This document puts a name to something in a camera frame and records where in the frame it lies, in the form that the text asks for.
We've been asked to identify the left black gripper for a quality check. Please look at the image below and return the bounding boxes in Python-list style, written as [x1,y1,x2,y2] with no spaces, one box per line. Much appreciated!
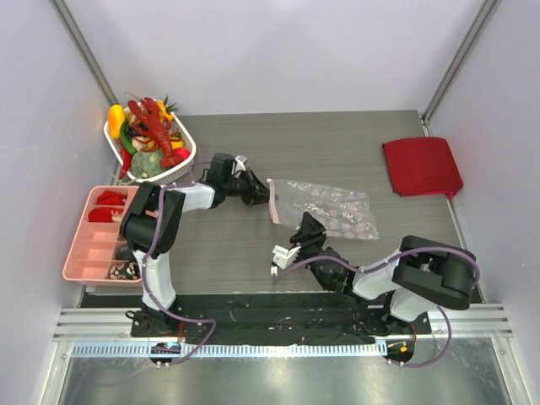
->
[223,168,278,208]

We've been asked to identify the clear zip top bag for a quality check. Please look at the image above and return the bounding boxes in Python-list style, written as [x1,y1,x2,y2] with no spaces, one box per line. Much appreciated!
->
[267,179,379,240]

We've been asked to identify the red plastic lobster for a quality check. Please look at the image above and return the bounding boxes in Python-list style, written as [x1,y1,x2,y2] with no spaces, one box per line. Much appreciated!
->
[127,97,183,169]

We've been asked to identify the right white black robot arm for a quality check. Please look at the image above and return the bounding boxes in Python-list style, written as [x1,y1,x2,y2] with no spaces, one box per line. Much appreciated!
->
[273,213,479,336]

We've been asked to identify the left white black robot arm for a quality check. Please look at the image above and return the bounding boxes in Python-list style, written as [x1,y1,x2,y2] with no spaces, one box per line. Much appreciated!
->
[120,153,270,337]

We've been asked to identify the red toy apple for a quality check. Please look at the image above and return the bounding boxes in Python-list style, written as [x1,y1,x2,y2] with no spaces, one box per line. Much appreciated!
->
[174,147,191,160]

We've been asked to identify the white plastic basket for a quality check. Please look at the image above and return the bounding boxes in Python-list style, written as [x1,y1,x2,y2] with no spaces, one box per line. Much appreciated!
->
[103,114,197,185]

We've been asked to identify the green toy pumpkin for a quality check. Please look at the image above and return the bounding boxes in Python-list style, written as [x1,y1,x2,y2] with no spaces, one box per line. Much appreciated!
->
[130,149,165,178]

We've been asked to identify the beige toy garlic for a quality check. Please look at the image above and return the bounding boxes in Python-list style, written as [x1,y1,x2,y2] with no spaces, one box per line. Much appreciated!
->
[131,138,146,152]

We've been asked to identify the red toy chili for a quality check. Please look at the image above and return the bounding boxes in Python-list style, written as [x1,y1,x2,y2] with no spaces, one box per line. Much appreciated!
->
[118,147,132,180]

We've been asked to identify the green toy chili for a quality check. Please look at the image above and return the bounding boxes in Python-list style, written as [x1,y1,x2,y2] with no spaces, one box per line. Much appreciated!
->
[119,121,137,155]

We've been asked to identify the black toy grapes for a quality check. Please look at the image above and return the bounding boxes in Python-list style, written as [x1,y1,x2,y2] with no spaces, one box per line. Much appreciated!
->
[126,123,143,138]

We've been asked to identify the red folded cloth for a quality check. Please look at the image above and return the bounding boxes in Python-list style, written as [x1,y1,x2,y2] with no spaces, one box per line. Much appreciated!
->
[381,137,463,199]

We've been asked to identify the yellow orange toy pepper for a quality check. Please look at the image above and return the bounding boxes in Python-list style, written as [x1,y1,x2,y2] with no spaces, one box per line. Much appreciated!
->
[107,104,126,139]

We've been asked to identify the red felt pieces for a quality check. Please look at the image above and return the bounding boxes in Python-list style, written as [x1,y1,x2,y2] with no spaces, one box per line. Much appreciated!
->
[88,191,127,223]

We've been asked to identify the pink compartment tray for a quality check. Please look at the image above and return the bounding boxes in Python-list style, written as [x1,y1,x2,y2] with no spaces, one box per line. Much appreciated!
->
[62,186,141,287]

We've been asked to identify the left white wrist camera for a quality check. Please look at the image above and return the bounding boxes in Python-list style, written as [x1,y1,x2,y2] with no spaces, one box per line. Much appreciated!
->
[234,155,248,173]

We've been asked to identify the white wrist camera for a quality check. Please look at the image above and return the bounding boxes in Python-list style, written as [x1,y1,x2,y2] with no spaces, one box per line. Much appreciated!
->
[270,245,300,278]
[234,155,248,173]

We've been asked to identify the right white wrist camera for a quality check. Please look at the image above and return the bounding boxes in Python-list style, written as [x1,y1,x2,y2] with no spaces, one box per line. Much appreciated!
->
[270,245,300,278]

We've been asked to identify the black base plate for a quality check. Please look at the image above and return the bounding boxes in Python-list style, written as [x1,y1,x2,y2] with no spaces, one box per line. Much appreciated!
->
[79,290,483,348]

